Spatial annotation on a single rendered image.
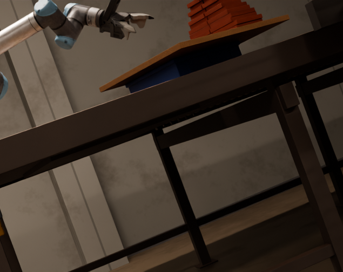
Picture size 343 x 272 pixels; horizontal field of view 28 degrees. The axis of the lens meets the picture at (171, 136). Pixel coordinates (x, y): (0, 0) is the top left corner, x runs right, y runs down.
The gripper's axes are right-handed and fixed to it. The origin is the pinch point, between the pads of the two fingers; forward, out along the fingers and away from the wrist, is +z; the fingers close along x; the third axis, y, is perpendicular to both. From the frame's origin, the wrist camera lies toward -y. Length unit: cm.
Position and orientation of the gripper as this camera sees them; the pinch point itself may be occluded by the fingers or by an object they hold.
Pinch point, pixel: (145, 23)
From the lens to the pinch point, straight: 262.4
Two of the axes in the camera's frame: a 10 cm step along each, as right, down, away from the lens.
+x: -4.4, 4.9, -7.6
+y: -0.2, 8.4, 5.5
